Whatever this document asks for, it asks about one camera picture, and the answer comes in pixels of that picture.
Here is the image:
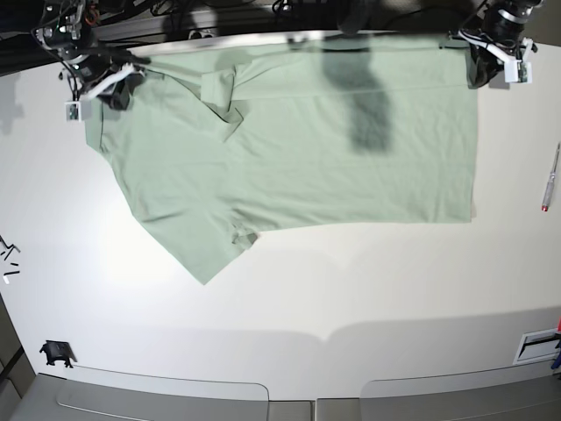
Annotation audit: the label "light green T-shirt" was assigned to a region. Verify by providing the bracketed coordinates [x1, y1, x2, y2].
[85, 34, 478, 283]

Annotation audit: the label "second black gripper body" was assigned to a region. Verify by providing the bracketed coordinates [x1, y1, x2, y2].
[449, 8, 537, 60]

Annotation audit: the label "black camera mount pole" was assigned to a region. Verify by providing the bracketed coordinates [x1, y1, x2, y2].
[337, 0, 376, 35]

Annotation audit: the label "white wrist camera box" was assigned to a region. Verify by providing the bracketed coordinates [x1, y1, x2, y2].
[503, 60, 533, 84]
[64, 101, 92, 122]

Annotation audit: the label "black gripper body white bracket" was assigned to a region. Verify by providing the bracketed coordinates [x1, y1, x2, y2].
[60, 52, 152, 101]

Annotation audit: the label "red blue tool handles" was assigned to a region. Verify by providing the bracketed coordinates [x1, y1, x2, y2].
[550, 322, 561, 371]

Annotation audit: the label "black clamp bracket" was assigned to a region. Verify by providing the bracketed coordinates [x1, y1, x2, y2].
[39, 340, 77, 368]

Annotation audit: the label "robot arm with red cable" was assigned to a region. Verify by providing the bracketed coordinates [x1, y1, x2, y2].
[31, 0, 100, 61]

